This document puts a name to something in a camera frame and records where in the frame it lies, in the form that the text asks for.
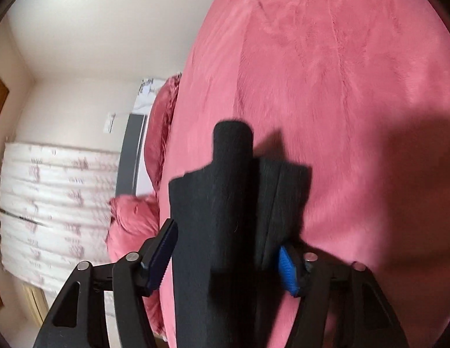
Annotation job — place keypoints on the black pants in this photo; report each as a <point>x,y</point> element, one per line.
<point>228,206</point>

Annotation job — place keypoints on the white and grey headboard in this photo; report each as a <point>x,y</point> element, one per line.
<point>132,152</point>

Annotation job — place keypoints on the red pillow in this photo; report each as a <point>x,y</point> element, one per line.
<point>161,123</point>

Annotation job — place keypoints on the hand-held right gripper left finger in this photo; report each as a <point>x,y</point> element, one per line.
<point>159,257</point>

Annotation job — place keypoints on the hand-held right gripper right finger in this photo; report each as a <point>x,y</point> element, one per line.
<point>286,272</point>

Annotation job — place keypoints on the bed with red plush sheet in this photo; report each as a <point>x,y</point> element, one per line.
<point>337,79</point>

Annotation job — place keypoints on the ship print curtain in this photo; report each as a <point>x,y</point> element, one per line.
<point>58,206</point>

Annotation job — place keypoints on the white wall socket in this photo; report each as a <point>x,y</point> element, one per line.
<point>109,122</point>

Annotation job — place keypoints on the folded red duvet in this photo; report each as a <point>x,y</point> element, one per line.
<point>134,217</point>

